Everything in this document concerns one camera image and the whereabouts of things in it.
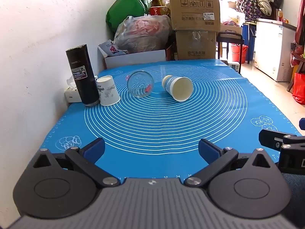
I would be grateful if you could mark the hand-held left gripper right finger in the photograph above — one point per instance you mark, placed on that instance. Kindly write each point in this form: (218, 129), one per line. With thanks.
(206, 149)

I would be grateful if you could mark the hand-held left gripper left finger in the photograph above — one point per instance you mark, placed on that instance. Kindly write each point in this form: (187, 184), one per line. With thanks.
(95, 148)

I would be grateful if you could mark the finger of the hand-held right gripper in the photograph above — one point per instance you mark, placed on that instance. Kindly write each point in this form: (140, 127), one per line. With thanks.
(271, 139)

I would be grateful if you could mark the blue and white paper cup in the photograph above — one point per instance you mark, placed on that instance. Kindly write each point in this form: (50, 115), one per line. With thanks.
(179, 88)

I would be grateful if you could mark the white printed paper cup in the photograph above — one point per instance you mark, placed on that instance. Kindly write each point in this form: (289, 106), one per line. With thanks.
(108, 91)

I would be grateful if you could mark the clear glass cup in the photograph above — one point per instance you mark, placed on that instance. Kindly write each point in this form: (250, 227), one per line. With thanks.
(140, 84)

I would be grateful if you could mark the person's jeans leg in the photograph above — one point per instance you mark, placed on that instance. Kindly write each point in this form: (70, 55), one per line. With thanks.
(295, 195)

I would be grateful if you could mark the blue silicone baking mat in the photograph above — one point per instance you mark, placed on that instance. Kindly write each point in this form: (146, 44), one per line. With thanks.
(166, 124)

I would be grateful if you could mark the white tissue box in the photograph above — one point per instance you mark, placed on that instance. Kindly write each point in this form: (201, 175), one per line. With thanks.
(71, 95)

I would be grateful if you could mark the black cylindrical bottle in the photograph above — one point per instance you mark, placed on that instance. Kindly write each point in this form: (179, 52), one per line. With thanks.
(82, 74)

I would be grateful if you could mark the white chest freezer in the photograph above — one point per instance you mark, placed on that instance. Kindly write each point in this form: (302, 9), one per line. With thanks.
(271, 50)

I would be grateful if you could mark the red bucket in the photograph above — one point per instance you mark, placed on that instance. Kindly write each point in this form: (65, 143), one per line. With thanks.
(238, 52)

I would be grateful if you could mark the white open box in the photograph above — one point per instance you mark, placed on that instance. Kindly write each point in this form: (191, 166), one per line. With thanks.
(135, 58)

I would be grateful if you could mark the blue and white printed packet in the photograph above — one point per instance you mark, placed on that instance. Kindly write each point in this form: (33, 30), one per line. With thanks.
(111, 49)

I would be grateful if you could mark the plain brown cardboard box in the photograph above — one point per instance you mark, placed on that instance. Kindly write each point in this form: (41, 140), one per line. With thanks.
(195, 45)

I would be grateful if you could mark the black metal chair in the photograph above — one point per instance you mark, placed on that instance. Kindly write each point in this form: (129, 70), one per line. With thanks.
(230, 36)

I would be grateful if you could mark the clear plastic bag red contents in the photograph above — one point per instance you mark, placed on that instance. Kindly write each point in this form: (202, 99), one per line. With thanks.
(144, 33)

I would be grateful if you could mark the orange drink bottle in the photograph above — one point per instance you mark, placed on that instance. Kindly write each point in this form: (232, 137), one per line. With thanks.
(280, 14)

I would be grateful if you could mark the floral fabric bag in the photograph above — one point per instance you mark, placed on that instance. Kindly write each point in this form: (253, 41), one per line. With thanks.
(250, 7)

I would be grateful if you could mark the green bag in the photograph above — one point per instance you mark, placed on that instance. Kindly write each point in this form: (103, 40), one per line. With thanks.
(126, 8)

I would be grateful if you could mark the large taped cardboard box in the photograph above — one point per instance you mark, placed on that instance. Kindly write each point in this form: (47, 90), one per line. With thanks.
(194, 4)

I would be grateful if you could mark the red gift box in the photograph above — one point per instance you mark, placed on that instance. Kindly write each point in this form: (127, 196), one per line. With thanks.
(158, 11)

